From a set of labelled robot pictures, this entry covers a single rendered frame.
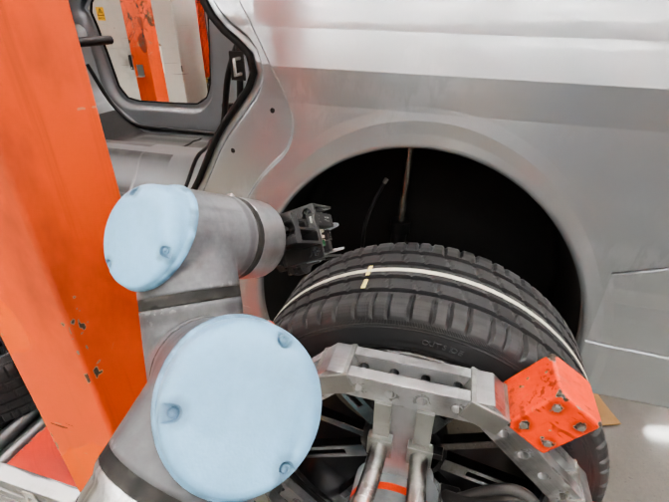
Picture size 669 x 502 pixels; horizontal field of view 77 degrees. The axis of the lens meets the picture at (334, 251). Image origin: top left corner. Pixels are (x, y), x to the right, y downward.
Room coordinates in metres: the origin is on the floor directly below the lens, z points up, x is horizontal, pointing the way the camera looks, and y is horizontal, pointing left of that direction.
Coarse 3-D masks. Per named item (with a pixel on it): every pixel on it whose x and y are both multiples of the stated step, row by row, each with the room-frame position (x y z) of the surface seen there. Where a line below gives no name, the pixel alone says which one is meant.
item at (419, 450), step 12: (420, 420) 0.39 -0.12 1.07; (432, 420) 0.38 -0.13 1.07; (420, 432) 0.39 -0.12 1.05; (408, 444) 0.39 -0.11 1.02; (420, 444) 0.39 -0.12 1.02; (432, 444) 0.39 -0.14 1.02; (408, 456) 0.38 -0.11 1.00; (420, 456) 0.37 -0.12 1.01; (408, 468) 0.36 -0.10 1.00; (420, 468) 0.36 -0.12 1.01; (408, 480) 0.34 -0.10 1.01; (420, 480) 0.34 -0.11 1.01; (408, 492) 0.33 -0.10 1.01; (420, 492) 0.32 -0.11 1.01
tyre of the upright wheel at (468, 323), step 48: (336, 288) 0.59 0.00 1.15; (384, 288) 0.55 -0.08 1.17; (432, 288) 0.54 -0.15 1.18; (480, 288) 0.56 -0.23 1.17; (528, 288) 0.62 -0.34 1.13; (336, 336) 0.51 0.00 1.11; (384, 336) 0.49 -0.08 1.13; (432, 336) 0.47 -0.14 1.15; (480, 336) 0.46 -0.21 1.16; (528, 336) 0.48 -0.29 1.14
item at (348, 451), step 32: (352, 416) 0.73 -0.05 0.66; (320, 448) 0.55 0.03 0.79; (352, 448) 0.53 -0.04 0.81; (448, 448) 0.48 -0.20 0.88; (480, 448) 0.62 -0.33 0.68; (320, 480) 0.55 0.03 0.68; (352, 480) 0.53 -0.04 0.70; (448, 480) 0.57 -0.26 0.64; (480, 480) 0.46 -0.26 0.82; (512, 480) 0.45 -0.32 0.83
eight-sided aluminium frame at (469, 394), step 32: (352, 352) 0.47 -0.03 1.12; (384, 352) 0.47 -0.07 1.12; (352, 384) 0.42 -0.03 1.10; (384, 384) 0.41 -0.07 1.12; (416, 384) 0.40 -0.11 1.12; (448, 384) 0.43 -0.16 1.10; (480, 384) 0.40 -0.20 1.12; (448, 416) 0.38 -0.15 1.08; (480, 416) 0.37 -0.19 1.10; (512, 448) 0.36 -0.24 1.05; (288, 480) 0.51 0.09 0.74; (544, 480) 0.34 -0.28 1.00; (576, 480) 0.36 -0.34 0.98
